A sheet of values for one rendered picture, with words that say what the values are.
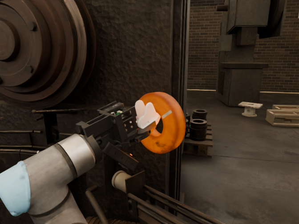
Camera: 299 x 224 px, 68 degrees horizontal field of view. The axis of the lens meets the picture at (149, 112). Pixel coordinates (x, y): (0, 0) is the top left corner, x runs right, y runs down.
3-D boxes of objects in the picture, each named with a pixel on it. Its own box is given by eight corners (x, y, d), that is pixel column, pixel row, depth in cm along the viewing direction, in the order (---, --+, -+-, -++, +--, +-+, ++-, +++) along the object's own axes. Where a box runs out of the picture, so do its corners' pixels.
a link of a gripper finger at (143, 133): (159, 122, 50) (131, 141, 45) (160, 128, 51) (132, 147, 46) (146, 118, 54) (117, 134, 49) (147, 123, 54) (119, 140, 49)
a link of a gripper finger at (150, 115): (166, 95, 52) (137, 111, 47) (170, 118, 55) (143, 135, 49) (157, 94, 54) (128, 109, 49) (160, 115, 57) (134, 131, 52)
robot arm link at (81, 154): (82, 184, 40) (63, 167, 46) (103, 170, 43) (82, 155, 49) (68, 150, 37) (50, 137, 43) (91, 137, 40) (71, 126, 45)
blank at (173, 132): (157, 158, 61) (148, 161, 59) (135, 109, 65) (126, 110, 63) (196, 137, 51) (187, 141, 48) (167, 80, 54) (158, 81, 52)
